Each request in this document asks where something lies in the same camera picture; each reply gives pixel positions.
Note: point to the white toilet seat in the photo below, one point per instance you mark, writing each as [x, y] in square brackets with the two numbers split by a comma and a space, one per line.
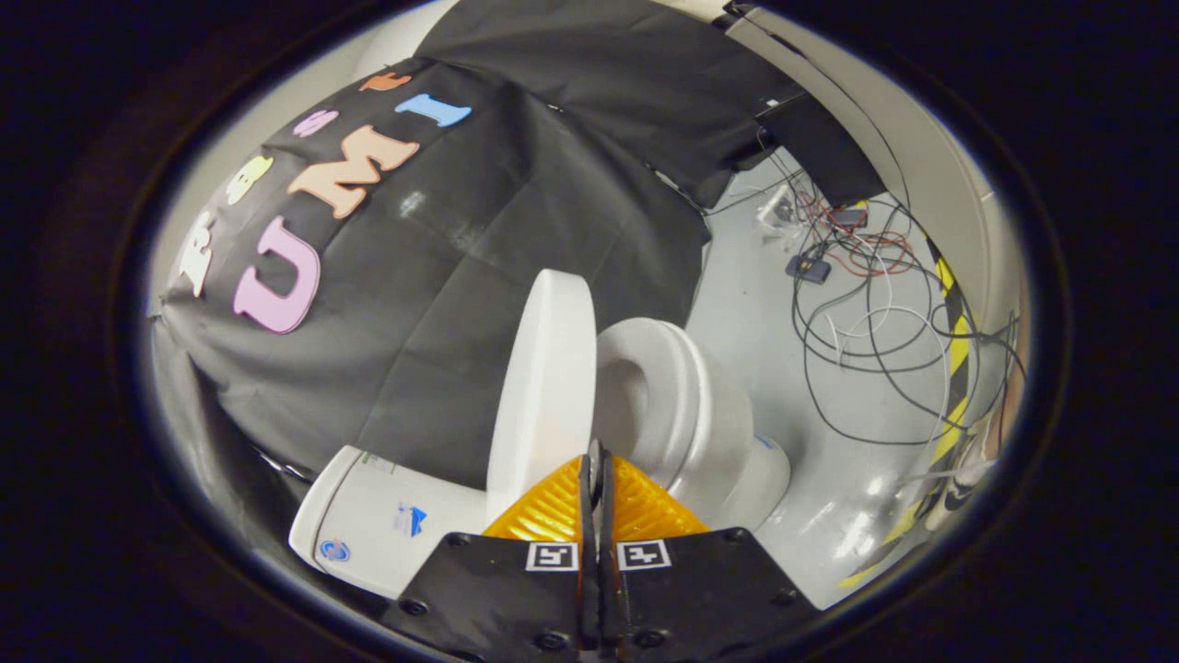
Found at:
[677, 378]

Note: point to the white toilet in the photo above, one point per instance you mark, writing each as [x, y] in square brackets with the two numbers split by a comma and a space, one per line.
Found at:
[387, 525]

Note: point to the yellow black hazard tape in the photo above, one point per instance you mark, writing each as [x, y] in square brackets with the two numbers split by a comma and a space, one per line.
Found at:
[958, 341]

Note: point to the person's shoe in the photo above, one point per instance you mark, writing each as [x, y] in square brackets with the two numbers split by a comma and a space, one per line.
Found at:
[958, 488]

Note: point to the white toilet lid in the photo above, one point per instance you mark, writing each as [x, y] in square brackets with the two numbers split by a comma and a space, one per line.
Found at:
[548, 387]

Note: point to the small black device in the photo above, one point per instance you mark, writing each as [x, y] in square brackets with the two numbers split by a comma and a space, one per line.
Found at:
[808, 269]

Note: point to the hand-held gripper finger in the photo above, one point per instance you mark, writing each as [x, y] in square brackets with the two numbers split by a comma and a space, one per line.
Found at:
[607, 525]
[589, 525]

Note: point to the black backdrop cloth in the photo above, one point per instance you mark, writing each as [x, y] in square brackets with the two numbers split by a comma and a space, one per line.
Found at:
[516, 212]

